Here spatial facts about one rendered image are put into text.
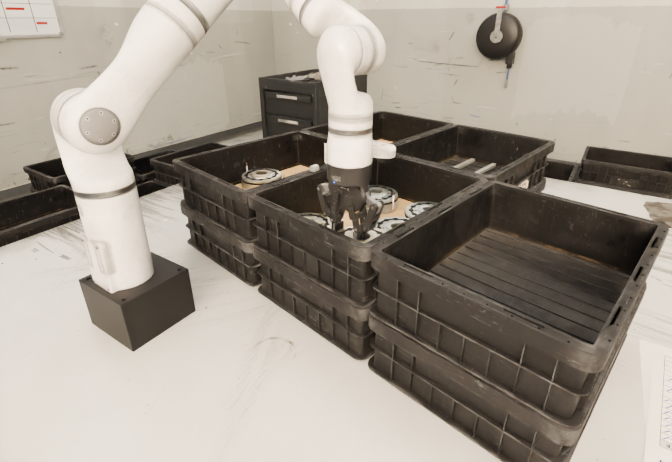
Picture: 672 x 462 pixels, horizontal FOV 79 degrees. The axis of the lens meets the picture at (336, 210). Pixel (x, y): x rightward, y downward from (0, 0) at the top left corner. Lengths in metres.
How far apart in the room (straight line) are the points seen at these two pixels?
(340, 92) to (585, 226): 0.50
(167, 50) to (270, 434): 0.59
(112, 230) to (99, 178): 0.09
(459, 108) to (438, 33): 0.72
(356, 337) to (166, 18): 0.58
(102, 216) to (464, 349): 0.58
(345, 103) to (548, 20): 3.51
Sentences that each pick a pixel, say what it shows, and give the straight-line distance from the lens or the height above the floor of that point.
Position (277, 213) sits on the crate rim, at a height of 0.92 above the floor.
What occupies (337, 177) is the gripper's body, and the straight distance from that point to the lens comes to 0.66.
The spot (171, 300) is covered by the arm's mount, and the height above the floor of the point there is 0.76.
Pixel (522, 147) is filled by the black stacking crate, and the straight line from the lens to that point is 1.29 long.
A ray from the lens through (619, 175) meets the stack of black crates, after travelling 2.43.
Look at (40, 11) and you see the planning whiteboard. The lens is 3.88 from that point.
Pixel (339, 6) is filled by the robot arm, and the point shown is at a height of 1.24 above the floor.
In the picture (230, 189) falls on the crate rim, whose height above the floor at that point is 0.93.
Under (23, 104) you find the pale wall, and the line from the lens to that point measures 3.83.
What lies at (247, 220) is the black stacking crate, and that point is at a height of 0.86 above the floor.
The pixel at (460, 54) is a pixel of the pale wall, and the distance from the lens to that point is 4.23.
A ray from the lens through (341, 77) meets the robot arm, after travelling 0.61.
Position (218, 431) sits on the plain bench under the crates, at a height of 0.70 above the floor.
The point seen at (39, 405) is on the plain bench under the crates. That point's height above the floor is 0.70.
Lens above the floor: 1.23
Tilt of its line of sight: 25 degrees down
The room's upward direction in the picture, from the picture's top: straight up
